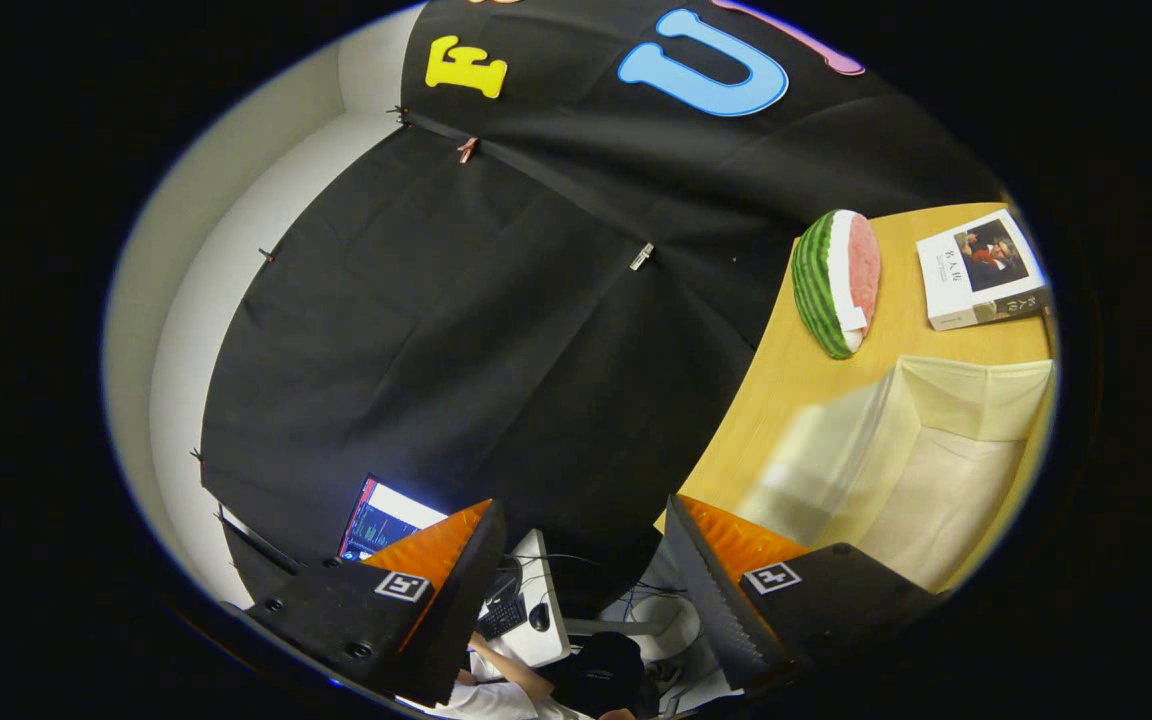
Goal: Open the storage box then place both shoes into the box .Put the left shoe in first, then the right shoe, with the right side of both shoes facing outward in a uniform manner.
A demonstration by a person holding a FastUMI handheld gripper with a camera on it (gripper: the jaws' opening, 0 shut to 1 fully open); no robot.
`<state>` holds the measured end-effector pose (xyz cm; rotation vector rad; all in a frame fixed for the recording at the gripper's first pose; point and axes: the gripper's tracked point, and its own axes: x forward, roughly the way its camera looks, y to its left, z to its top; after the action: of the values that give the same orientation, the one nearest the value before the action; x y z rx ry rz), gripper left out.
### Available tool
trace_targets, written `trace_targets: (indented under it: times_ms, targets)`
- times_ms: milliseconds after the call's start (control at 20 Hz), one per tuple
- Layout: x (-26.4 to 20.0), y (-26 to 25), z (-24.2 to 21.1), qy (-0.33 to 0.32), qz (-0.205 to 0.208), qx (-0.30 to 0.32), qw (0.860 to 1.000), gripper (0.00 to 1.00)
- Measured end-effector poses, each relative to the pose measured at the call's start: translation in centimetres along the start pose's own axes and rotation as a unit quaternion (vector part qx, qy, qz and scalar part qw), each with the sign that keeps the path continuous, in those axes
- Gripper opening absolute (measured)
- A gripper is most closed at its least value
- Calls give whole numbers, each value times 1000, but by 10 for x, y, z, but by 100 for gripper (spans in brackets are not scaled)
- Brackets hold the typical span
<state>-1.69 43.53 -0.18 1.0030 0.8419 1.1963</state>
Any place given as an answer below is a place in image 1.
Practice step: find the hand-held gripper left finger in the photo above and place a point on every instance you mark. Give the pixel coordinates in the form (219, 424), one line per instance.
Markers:
(461, 620)

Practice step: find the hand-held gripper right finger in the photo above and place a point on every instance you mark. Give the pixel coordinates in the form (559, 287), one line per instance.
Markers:
(711, 600)

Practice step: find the beige storage box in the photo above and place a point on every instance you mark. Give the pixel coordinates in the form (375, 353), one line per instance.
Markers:
(946, 480)

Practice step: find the black keyboard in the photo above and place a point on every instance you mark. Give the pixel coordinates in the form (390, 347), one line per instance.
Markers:
(501, 618)

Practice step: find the white round object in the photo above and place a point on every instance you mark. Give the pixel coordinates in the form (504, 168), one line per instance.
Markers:
(666, 625)

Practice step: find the black computer mouse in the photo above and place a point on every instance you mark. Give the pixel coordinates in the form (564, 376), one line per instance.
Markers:
(539, 617)

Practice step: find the white office desk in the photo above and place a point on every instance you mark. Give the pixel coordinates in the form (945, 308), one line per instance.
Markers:
(546, 570)

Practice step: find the black backdrop cloth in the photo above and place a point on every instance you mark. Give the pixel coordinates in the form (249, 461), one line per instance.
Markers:
(436, 350)

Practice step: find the watermelon slice toy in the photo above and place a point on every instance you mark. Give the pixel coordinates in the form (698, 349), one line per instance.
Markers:
(821, 285)

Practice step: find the silver cloth clip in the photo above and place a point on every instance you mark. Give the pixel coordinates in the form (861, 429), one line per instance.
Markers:
(642, 256)

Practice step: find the white portrait cover book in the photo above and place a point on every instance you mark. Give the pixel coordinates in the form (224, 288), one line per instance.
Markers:
(946, 280)

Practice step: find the red cloth clip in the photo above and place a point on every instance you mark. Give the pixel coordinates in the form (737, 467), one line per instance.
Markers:
(467, 150)

